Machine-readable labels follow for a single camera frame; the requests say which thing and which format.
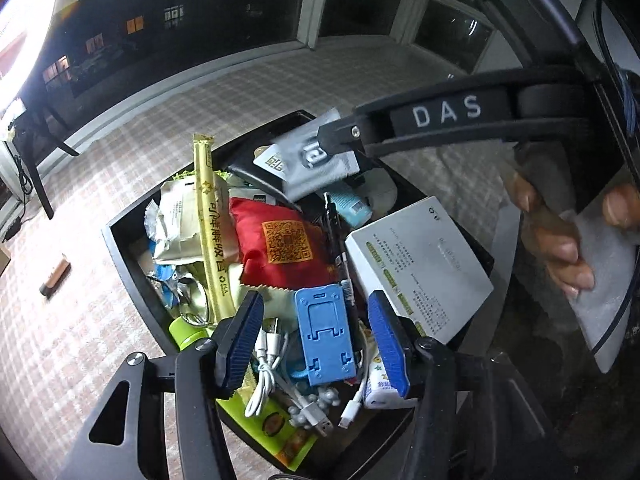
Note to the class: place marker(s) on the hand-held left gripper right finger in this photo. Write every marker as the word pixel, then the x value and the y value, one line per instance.
pixel 390 347

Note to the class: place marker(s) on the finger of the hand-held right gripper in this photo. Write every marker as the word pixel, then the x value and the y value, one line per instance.
pixel 380 106
pixel 345 135

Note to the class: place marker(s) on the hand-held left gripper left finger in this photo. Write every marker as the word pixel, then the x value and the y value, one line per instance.
pixel 240 350

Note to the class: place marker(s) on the grey foil packet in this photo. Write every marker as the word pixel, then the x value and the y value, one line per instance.
pixel 312 172

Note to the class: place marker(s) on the light blue cream tube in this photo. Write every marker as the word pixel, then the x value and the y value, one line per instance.
pixel 350 205

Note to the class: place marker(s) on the long yellow sachet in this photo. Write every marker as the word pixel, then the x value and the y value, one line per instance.
pixel 212 220

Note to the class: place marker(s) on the black storage box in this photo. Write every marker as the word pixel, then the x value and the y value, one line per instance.
pixel 130 245

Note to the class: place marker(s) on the white plastic pouch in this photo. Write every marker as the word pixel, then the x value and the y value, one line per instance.
pixel 607 290

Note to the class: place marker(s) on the plaid cloth covered desktop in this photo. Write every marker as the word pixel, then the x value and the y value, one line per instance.
pixel 100 160

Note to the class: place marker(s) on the person's right hand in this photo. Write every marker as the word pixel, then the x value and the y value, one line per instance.
pixel 560 250

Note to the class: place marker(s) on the small white star-print carton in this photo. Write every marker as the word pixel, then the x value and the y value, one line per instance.
pixel 377 385

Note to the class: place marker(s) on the green bottle cap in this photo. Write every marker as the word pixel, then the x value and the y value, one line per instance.
pixel 187 335

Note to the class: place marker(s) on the beige packet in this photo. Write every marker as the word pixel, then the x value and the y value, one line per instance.
pixel 275 305

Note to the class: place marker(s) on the white round lid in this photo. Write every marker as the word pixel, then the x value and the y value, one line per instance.
pixel 382 192

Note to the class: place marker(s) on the blue plastic phone stand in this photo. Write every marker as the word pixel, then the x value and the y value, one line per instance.
pixel 325 310

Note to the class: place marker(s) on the white printed card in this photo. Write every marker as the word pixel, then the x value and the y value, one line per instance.
pixel 272 162

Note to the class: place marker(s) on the green snack packet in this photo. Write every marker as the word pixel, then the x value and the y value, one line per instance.
pixel 270 425

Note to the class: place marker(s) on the grey plastic figurine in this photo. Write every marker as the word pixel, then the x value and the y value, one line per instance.
pixel 325 397

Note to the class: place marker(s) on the white rectangular carton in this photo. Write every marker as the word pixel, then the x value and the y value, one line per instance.
pixel 425 270

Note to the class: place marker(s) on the crumpled blue foil wrapper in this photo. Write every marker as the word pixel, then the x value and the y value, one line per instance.
pixel 170 280

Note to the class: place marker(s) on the black pen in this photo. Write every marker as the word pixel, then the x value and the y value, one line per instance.
pixel 336 240

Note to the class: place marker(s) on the red QR snack packet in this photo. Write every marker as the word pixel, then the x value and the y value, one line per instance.
pixel 250 230

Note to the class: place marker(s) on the crumpled white green packet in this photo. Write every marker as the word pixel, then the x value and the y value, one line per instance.
pixel 180 220

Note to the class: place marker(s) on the brown rectangular block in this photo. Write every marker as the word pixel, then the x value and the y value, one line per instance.
pixel 55 276

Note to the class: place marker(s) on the black metal stand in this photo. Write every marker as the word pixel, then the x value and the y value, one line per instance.
pixel 37 170

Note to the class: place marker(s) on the bright lit screen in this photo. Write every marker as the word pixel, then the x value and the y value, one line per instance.
pixel 25 35

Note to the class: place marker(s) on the white window frame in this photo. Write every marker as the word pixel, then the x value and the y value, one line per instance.
pixel 312 10

